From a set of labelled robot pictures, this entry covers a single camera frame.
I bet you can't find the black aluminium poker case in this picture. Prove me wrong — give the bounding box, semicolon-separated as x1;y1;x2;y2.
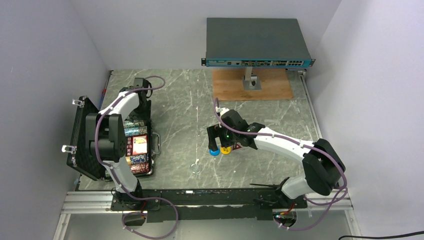
62;96;157;182

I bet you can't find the yellow big blind button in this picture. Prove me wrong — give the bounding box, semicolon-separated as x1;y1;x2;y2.
220;147;232;155

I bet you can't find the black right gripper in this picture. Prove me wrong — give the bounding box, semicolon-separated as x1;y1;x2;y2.
207;123;239;152

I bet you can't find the grey metal stand bracket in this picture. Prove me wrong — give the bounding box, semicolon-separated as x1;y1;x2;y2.
242;66;262;91

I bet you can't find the red chip row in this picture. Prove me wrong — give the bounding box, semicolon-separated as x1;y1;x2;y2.
129;163;150;175

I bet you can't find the clear dealer button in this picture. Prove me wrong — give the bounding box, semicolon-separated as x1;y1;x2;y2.
189;163;202;174

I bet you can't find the blue grey chip row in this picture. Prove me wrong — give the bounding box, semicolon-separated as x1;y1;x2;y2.
124;126;148;137

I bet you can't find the green purple chip row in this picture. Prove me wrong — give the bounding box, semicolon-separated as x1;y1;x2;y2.
123;120;146;129

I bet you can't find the teal network switch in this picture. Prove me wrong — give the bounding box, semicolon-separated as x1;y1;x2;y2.
201;17;315;69

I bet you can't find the wooden board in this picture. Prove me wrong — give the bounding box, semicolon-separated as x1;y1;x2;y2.
212;68;294;101

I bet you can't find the red triangular all-in marker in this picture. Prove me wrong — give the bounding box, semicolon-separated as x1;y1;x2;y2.
232;143;242;151

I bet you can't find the blue small blind button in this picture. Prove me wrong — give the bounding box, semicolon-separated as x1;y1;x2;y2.
209;149;221;156

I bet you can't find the aluminium frame extrusion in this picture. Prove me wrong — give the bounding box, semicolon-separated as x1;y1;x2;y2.
53;190;113;240

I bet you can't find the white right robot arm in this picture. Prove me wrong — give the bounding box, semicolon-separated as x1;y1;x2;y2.
206;108;347;208

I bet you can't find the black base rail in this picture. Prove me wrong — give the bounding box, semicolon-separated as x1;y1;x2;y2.
110;183;307;223

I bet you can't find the yellow blue chip row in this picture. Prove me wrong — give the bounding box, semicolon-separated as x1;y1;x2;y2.
125;154;149;166

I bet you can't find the red playing card deck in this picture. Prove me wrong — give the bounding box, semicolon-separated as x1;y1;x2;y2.
131;135;148;155

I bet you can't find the black power cable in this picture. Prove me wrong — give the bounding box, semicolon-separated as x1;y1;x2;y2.
337;231;424;240

